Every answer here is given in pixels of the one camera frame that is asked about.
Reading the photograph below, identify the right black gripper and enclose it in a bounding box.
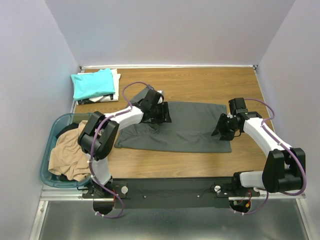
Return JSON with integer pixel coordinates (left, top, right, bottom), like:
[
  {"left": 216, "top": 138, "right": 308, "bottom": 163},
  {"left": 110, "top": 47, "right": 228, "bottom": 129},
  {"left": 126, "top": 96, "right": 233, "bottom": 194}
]
[{"left": 211, "top": 112, "right": 239, "bottom": 142}]

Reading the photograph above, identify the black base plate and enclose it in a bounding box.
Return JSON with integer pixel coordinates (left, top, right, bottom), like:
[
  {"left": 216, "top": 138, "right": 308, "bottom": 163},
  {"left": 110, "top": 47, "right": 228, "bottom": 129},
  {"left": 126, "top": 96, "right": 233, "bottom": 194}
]
[{"left": 82, "top": 176, "right": 260, "bottom": 209}]

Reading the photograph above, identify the teal folded t-shirt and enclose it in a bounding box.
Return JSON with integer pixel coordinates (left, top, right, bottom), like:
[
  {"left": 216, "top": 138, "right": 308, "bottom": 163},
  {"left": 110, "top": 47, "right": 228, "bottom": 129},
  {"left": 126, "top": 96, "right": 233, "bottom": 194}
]
[{"left": 70, "top": 68, "right": 115, "bottom": 101}]

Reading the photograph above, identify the dark grey t-shirt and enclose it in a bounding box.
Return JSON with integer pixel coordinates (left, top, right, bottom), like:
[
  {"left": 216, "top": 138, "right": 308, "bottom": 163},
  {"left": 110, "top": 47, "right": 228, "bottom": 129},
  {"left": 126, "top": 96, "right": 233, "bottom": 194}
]
[{"left": 114, "top": 101, "right": 232, "bottom": 153}]

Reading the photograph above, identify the aluminium frame rail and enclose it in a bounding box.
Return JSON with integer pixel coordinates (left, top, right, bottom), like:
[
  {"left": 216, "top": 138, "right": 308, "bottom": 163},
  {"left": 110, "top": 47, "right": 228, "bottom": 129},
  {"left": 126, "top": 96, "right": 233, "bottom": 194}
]
[{"left": 39, "top": 185, "right": 306, "bottom": 201}]

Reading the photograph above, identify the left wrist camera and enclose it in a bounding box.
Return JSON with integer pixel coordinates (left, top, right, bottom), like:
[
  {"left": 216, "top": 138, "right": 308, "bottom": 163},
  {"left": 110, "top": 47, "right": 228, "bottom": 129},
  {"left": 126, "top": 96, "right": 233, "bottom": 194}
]
[{"left": 153, "top": 88, "right": 165, "bottom": 104}]

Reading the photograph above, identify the black garment in bin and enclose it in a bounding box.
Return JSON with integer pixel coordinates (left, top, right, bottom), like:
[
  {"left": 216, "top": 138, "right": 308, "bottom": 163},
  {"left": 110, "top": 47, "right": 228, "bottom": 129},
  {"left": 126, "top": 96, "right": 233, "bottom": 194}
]
[{"left": 55, "top": 122, "right": 79, "bottom": 139}]

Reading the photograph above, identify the teal plastic bin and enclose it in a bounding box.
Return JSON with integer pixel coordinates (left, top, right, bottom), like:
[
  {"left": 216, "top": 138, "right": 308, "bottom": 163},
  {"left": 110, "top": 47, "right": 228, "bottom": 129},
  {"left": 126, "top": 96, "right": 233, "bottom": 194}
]
[{"left": 39, "top": 112, "right": 92, "bottom": 189}]

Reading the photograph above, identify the white folded t-shirt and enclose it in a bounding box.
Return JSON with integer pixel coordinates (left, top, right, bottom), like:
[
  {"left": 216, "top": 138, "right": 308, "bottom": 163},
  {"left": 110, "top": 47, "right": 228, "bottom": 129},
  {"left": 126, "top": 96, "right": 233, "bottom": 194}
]
[{"left": 75, "top": 68, "right": 121, "bottom": 105}]

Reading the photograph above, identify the beige crumpled t-shirt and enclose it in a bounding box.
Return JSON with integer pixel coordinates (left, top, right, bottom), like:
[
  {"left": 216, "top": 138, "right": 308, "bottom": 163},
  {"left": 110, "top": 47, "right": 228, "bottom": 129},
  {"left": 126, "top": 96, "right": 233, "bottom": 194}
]
[{"left": 48, "top": 120, "right": 91, "bottom": 182}]

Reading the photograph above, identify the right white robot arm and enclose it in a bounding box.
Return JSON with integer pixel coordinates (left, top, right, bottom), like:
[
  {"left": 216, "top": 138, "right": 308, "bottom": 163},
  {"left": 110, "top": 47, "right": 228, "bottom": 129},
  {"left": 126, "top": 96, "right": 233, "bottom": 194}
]
[{"left": 212, "top": 97, "right": 307, "bottom": 196}]

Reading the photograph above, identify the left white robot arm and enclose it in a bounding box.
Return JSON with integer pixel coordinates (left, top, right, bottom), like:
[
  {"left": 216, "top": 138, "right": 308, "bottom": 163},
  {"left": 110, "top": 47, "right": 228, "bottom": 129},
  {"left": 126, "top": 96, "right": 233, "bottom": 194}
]
[{"left": 77, "top": 88, "right": 172, "bottom": 198}]

